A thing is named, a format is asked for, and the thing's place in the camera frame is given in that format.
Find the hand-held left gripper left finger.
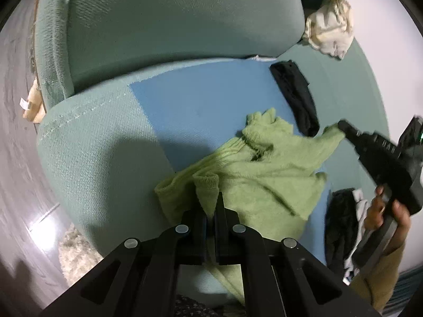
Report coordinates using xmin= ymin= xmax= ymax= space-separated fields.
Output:
xmin=39 ymin=209 xmax=208 ymax=317

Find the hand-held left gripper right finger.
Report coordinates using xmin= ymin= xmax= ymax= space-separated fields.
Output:
xmin=214 ymin=192 xmax=380 ymax=317

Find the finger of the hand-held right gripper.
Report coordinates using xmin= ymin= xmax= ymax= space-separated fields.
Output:
xmin=337 ymin=120 xmax=397 ymax=159

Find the green fuzzy sweater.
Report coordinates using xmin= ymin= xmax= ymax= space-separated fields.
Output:
xmin=155 ymin=108 xmax=346 ymax=307

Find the person's right forearm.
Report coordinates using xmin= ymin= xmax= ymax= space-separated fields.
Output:
xmin=350 ymin=241 xmax=406 ymax=313

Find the black and white clothes pile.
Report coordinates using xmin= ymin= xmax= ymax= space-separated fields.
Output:
xmin=324 ymin=188 xmax=371 ymax=286

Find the person's right hand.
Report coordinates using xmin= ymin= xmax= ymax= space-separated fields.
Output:
xmin=364 ymin=185 xmax=412 ymax=252

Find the black folded garment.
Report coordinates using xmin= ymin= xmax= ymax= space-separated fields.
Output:
xmin=270 ymin=60 xmax=320 ymax=137

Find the dark patterned cloth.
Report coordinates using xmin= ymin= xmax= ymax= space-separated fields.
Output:
xmin=174 ymin=293 xmax=247 ymax=317

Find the blue sheet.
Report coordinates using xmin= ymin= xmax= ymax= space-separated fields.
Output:
xmin=129 ymin=60 xmax=331 ymax=304

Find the cream crumpled cloth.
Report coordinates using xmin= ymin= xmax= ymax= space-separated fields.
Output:
xmin=302 ymin=0 xmax=354 ymax=60

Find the white shaggy rug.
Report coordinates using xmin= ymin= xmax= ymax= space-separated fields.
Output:
xmin=58 ymin=223 xmax=105 ymax=287

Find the teal fabric sofa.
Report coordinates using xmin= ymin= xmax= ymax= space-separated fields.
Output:
xmin=34 ymin=0 xmax=390 ymax=307

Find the beige tagged object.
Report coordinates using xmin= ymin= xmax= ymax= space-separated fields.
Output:
xmin=20 ymin=76 xmax=46 ymax=123

